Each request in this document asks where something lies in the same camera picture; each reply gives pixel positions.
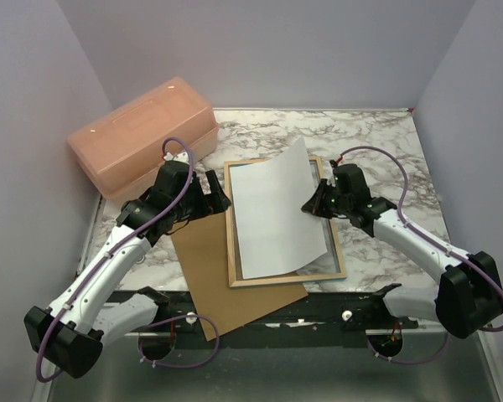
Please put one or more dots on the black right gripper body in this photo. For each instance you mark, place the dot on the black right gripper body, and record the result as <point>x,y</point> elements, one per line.
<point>338,203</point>

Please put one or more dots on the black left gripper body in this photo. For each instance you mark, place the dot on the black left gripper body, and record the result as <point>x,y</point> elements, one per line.
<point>196,203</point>

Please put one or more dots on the brown cardboard backing board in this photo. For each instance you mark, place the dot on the brown cardboard backing board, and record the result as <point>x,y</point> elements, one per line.
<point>201,248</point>

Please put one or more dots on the printed photo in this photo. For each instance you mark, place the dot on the printed photo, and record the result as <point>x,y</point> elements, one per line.
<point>275,236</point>

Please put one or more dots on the blue wooden picture frame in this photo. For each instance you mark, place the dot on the blue wooden picture frame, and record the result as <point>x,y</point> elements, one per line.
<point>328,267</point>

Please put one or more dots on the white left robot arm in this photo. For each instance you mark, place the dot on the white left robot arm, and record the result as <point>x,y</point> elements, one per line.
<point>72,330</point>

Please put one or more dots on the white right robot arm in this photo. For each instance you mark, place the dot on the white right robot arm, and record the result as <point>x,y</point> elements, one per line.
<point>468,294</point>

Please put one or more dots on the translucent orange plastic box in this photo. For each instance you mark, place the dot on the translucent orange plastic box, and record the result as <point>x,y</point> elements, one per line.
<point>122,151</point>

